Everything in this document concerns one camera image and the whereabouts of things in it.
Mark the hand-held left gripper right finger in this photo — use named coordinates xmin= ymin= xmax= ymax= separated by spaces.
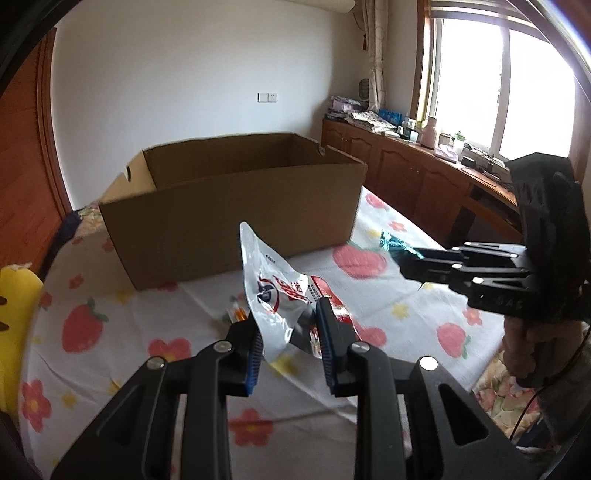
xmin=315 ymin=298 xmax=523 ymax=480

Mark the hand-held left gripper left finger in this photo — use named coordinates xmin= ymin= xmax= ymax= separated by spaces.
xmin=51 ymin=316 xmax=265 ymax=480

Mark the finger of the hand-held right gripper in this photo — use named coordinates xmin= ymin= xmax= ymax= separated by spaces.
xmin=451 ymin=241 xmax=532 ymax=271
xmin=396 ymin=248 xmax=533 ymax=309

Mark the teal snack packet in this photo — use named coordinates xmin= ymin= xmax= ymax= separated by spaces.
xmin=378 ymin=229 xmax=428 ymax=265

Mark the white red snack packet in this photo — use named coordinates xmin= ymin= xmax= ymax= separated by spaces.
xmin=238 ymin=222 xmax=355 ymax=363

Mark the brown cardboard box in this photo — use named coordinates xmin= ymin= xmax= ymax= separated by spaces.
xmin=98 ymin=132 xmax=369 ymax=291

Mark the person's right forearm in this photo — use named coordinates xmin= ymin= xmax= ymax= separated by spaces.
xmin=517 ymin=323 xmax=591 ymax=467

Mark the person's right hand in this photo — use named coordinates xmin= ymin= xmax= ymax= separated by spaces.
xmin=502 ymin=316 xmax=555 ymax=380

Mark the wooden cabinet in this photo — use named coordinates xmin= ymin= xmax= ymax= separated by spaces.
xmin=321 ymin=117 xmax=525 ymax=252

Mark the strawberry printed blanket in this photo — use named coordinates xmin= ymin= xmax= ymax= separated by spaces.
xmin=21 ymin=185 xmax=515 ymax=480

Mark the pink bottle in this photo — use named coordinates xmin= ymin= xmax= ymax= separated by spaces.
xmin=421 ymin=116 xmax=440 ymax=150

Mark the floral quilt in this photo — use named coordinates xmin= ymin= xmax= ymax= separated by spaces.
xmin=468 ymin=353 xmax=557 ymax=446

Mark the window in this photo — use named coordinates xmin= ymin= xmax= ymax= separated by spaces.
xmin=410 ymin=0 xmax=591 ymax=163

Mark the pile of printed papers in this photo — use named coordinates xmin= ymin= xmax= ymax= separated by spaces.
xmin=344 ymin=110 xmax=402 ymax=136

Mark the patterned curtain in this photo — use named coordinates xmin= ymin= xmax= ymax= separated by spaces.
xmin=361 ymin=0 xmax=394 ymax=112

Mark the yellow plush toy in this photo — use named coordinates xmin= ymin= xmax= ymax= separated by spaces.
xmin=0 ymin=264 xmax=44 ymax=414

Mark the wooden headboard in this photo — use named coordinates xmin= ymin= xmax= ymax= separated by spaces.
xmin=0 ymin=27 xmax=77 ymax=282

